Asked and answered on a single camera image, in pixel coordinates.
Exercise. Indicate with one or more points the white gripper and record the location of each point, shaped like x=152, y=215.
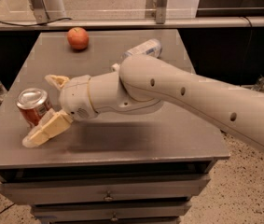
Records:
x=75, y=97

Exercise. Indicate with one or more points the red coke can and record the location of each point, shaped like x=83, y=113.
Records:
x=33, y=104

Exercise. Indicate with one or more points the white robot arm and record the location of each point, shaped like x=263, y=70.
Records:
x=140, y=84

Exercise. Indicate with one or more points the red apple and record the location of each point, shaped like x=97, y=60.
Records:
x=78, y=38

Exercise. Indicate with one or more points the grey drawer cabinet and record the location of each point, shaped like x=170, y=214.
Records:
x=170, y=141

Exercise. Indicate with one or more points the clear plastic water bottle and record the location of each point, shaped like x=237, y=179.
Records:
x=151, y=47

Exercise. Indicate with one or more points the upper grey drawer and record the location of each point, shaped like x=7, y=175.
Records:
x=105, y=189

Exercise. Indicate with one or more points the grey drawer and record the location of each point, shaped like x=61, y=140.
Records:
x=105, y=189
x=110, y=211

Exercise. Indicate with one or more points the lower grey drawer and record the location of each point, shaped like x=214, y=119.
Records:
x=110, y=211

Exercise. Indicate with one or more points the metal bracket post left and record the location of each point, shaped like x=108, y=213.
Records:
x=39, y=11

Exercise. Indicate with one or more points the metal bracket post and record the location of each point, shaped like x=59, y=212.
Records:
x=39, y=11
x=156, y=9

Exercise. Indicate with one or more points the metal bracket post centre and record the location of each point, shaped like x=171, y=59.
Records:
x=156, y=9

